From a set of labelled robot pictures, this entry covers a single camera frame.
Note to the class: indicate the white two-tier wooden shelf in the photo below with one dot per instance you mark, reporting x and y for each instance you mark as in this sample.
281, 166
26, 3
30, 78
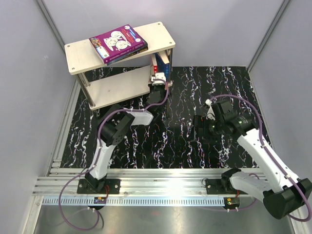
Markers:
107, 85

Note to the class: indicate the white slotted cable duct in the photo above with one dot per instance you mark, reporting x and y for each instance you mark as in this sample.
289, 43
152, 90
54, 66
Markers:
134, 201

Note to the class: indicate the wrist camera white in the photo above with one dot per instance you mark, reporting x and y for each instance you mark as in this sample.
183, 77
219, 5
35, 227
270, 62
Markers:
158, 78
210, 113

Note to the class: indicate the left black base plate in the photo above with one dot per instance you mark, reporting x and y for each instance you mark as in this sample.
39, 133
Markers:
110, 186

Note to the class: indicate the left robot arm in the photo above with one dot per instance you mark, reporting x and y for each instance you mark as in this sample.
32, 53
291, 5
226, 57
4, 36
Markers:
113, 127

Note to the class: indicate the purple puzzle book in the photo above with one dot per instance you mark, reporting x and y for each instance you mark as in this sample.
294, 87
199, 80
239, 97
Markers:
117, 42

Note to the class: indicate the aluminium mounting rail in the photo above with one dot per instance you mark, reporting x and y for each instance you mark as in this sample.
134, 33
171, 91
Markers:
134, 182

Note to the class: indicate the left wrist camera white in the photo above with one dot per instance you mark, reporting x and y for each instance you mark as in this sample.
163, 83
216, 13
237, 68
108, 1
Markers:
158, 78

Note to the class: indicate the red puzzle book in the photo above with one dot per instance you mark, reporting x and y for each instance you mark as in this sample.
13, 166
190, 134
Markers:
153, 66

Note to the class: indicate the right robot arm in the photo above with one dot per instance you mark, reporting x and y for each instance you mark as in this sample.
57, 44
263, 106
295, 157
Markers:
283, 191

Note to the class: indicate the black book with circles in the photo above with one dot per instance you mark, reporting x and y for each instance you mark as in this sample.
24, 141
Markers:
140, 50

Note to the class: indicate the blue Jane Eyre book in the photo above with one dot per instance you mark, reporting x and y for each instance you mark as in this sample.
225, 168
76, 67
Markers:
163, 64

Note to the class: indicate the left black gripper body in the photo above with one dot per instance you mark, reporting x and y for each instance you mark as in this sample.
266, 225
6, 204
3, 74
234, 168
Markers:
160, 89

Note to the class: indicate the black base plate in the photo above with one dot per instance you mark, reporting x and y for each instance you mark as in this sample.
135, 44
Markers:
214, 187
110, 186

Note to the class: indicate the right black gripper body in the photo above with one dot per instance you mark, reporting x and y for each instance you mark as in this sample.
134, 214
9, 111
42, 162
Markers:
211, 128

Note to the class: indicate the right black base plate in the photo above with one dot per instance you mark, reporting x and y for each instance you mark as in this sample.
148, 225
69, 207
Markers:
214, 187

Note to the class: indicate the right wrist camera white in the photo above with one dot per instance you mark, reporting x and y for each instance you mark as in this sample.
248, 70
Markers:
210, 113

